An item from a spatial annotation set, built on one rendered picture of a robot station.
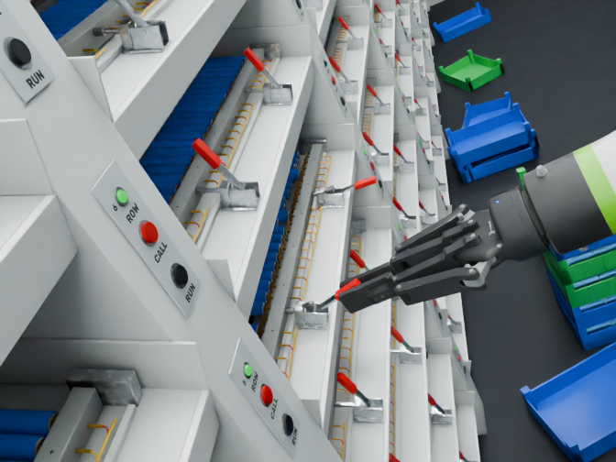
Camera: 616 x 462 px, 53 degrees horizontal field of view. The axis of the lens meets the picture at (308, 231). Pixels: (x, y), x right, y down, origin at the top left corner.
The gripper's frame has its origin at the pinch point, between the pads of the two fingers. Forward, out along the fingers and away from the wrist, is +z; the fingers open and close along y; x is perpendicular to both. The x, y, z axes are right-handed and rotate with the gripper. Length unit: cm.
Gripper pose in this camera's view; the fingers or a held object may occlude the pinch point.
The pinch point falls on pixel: (369, 288)
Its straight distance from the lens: 73.6
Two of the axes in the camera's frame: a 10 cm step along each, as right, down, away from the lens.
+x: -5.7, -7.0, -4.3
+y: 1.2, -5.9, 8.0
